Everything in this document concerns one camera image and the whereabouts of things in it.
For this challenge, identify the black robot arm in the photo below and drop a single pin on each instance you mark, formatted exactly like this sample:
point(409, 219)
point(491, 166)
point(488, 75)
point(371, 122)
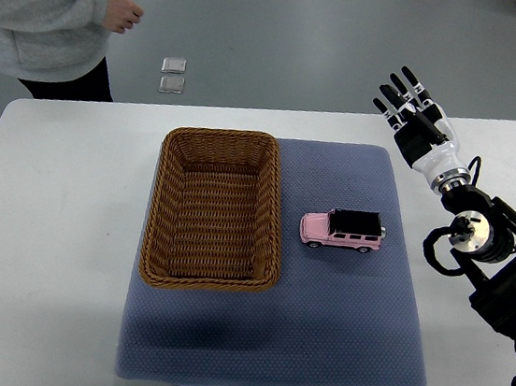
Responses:
point(480, 242)

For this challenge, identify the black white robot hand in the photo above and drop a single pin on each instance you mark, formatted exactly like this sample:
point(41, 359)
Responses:
point(424, 135)

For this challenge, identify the blue grey cushion mat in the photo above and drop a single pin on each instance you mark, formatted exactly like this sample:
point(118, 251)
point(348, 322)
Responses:
point(336, 317)

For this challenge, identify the pink toy car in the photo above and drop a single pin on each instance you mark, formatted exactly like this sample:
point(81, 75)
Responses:
point(342, 228)

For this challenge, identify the silver floor plate upper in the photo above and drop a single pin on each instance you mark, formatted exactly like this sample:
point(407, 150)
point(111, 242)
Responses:
point(175, 65)

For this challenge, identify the person's hand lower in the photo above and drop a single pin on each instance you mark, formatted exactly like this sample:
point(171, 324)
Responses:
point(122, 15)

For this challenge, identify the silver floor plate lower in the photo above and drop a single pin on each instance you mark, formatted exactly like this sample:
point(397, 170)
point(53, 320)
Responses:
point(171, 84)

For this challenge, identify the silver floor plate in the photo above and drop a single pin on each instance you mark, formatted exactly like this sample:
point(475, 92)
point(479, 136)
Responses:
point(175, 65)
point(171, 84)

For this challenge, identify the grey sweater person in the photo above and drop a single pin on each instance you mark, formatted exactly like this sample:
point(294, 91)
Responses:
point(56, 48)

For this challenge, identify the brown wicker basket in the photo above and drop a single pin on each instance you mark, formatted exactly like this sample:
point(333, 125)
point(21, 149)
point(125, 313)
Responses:
point(214, 217)

